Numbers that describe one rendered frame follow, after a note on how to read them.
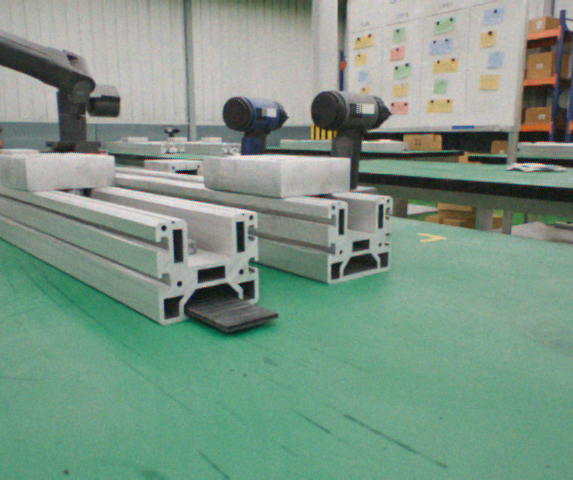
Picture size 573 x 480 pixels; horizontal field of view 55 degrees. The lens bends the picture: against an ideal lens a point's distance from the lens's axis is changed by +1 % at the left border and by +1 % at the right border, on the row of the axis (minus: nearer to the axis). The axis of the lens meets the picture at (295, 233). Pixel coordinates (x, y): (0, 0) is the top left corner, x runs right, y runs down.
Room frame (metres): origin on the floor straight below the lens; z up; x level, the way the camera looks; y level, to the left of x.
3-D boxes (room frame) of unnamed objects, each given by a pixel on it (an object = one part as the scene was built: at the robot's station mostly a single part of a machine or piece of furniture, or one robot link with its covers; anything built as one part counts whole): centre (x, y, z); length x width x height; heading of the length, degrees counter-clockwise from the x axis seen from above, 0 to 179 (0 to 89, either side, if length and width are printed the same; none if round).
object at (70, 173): (0.76, 0.33, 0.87); 0.16 x 0.11 x 0.07; 41
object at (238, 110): (1.05, 0.06, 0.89); 0.20 x 0.08 x 0.22; 153
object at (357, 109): (0.91, -0.11, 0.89); 0.20 x 0.08 x 0.22; 140
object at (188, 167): (1.25, 0.28, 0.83); 0.11 x 0.10 x 0.10; 135
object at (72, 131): (1.23, 0.48, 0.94); 0.10 x 0.07 x 0.07; 131
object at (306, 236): (0.89, 0.19, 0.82); 0.80 x 0.10 x 0.09; 41
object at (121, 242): (0.76, 0.33, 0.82); 0.80 x 0.10 x 0.09; 41
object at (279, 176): (0.70, 0.03, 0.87); 0.16 x 0.11 x 0.07; 41
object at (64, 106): (1.23, 0.48, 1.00); 0.07 x 0.06 x 0.07; 128
